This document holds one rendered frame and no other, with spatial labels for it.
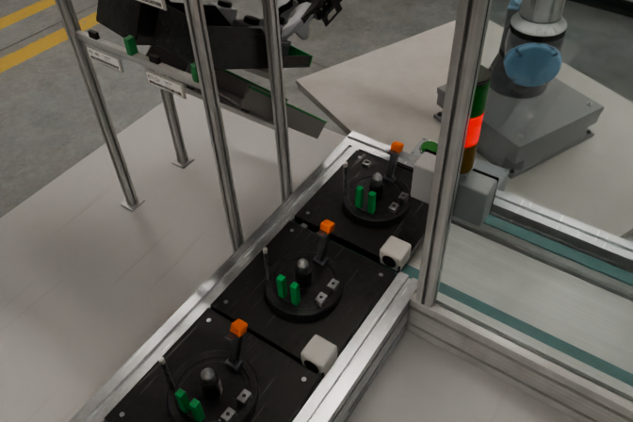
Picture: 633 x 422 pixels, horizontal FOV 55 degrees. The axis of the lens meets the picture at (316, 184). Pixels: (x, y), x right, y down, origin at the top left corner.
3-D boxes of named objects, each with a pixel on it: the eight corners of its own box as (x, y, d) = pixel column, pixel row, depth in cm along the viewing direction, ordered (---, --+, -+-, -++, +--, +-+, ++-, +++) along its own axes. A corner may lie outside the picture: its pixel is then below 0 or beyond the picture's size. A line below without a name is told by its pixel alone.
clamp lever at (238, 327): (233, 354, 96) (238, 316, 93) (242, 361, 95) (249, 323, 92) (218, 366, 93) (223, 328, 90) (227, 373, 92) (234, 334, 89)
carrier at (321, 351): (290, 226, 122) (285, 182, 113) (395, 279, 111) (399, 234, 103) (210, 312, 108) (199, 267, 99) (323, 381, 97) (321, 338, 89)
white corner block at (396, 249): (389, 247, 117) (391, 234, 114) (411, 257, 115) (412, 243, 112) (377, 263, 114) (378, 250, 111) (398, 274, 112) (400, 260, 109)
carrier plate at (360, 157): (356, 155, 136) (356, 148, 135) (454, 196, 126) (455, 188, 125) (294, 221, 122) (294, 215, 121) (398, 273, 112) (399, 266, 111)
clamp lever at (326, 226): (318, 253, 110) (326, 218, 107) (327, 258, 109) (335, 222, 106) (307, 261, 107) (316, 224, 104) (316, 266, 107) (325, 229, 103)
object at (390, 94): (475, 20, 202) (477, 11, 200) (732, 171, 146) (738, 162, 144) (296, 88, 177) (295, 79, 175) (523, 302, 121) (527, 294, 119)
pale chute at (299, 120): (277, 115, 142) (286, 98, 141) (317, 139, 135) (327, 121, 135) (196, 80, 118) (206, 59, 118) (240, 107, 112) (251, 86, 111)
